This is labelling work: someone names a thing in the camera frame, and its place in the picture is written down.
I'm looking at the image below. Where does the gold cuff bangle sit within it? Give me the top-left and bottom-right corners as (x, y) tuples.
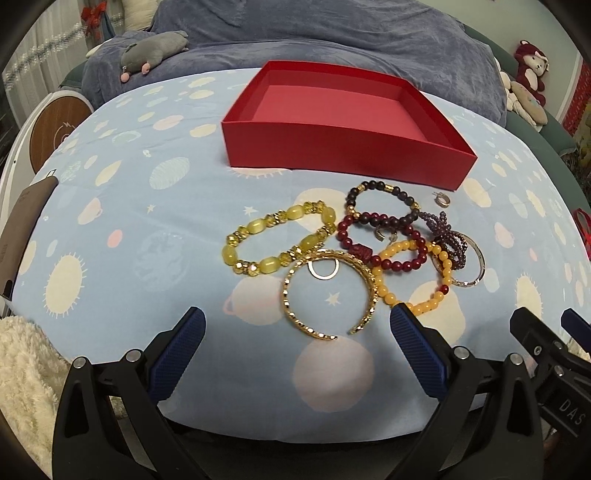
(280, 249), (379, 341)

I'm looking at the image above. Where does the rose gold thin bangle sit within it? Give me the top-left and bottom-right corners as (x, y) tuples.
(433, 231), (486, 288)

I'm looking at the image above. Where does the yellow orange bead bracelet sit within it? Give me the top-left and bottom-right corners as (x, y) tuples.
(370, 239), (456, 317)

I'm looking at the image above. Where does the yellow-green cat-eye bead bracelet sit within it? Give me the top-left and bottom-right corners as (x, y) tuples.
(221, 200), (339, 277)

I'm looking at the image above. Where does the purple garnet bead strand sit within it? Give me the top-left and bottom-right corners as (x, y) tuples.
(418, 211), (468, 270)

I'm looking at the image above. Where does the dark red bead bracelet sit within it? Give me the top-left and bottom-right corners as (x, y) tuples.
(337, 211), (431, 274)

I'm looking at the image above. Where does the small gold crescent earring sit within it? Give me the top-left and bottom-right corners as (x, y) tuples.
(374, 227), (398, 244)

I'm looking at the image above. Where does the dark brown bead bracelet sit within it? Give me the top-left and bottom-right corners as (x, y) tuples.
(344, 180), (423, 232)

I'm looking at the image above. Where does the silver thin ring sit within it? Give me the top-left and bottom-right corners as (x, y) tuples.
(307, 257), (341, 281)

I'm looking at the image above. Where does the gold hoop earring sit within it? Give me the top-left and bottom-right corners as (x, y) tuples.
(434, 192), (451, 208)

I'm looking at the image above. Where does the red gift bag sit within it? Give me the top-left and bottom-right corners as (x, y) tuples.
(572, 208), (591, 259)

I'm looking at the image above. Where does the cream fluffy blanket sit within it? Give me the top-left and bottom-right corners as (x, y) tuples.
(0, 316), (70, 475)

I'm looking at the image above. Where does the light blue planet-print sheet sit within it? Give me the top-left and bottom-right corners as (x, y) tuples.
(11, 69), (590, 443)

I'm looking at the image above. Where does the beige cookie plush toy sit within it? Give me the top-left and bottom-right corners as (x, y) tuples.
(499, 71), (548, 132)

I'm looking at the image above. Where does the white round wood-top device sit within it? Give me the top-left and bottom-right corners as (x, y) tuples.
(1, 89), (93, 197)

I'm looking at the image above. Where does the red cardboard box tray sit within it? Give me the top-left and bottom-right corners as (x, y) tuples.
(221, 61), (477, 191)

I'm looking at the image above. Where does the red monkey plush toy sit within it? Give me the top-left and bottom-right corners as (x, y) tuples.
(514, 40), (549, 107)

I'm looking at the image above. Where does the grey mouse plush toy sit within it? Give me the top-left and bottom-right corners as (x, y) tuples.
(120, 31), (188, 83)

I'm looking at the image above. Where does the blue-grey velvet blanket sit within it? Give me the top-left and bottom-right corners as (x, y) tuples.
(81, 1), (507, 125)

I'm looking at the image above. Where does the white curtain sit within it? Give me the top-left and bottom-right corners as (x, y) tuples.
(2, 0), (88, 92)

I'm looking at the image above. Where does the red ribbon bow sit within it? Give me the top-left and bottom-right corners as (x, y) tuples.
(80, 1), (107, 29)

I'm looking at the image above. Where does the green sofa bed frame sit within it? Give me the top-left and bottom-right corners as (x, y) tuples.
(463, 24), (590, 214)

